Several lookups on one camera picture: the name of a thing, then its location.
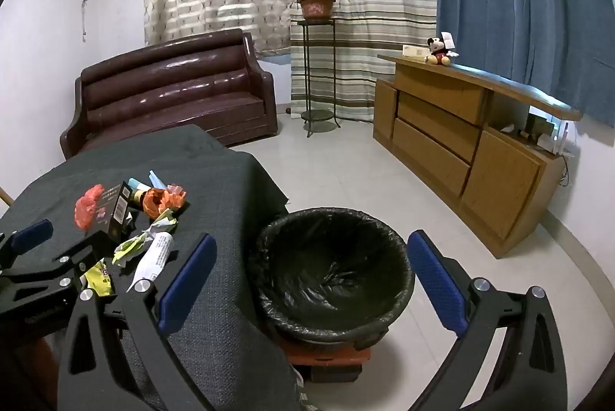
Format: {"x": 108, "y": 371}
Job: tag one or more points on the potted plant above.
{"x": 317, "y": 7}

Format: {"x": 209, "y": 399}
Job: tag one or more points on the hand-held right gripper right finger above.
{"x": 437, "y": 281}

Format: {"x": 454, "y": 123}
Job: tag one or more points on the black bottle with yellow label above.
{"x": 139, "y": 197}

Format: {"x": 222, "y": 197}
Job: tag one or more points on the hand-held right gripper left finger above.
{"x": 187, "y": 281}

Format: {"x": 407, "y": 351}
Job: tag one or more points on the wooden cabinet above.
{"x": 504, "y": 185}

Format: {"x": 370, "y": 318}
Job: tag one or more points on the small dark box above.
{"x": 537, "y": 122}

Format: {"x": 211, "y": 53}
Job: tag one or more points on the red plastic bag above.
{"x": 89, "y": 206}

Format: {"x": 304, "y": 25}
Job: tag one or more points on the trash bin with black bag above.
{"x": 336, "y": 276}

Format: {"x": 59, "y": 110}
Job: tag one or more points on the light blue sachet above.
{"x": 156, "y": 179}

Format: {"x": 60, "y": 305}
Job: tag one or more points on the orange plastic bag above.
{"x": 168, "y": 199}

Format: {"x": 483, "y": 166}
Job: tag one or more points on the dark cigarette box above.
{"x": 115, "y": 209}

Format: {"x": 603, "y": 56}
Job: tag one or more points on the black metal plant stand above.
{"x": 318, "y": 117}

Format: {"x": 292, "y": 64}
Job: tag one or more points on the tissue box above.
{"x": 415, "y": 53}

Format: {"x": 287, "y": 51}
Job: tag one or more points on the white router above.
{"x": 555, "y": 144}

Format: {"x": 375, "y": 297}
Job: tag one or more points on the dark brown leather sofa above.
{"x": 168, "y": 89}

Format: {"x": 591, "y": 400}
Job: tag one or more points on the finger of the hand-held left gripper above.
{"x": 31, "y": 235}
{"x": 84, "y": 250}

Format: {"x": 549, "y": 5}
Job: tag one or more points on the red plastic stool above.
{"x": 331, "y": 355}

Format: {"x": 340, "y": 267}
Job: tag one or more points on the yellow wrapper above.
{"x": 101, "y": 281}

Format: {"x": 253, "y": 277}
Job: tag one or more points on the white air conditioner pipe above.
{"x": 85, "y": 7}

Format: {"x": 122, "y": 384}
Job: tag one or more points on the mouse plush toy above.
{"x": 438, "y": 51}

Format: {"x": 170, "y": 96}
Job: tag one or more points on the dark grey table cloth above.
{"x": 216, "y": 180}

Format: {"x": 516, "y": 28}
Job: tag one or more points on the green white wrapper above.
{"x": 161, "y": 223}
{"x": 129, "y": 247}

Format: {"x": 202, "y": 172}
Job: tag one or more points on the striped curtain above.
{"x": 374, "y": 7}

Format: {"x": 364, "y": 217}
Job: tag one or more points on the white paper card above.
{"x": 448, "y": 38}

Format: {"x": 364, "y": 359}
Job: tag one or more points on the long white sachet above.
{"x": 153, "y": 259}

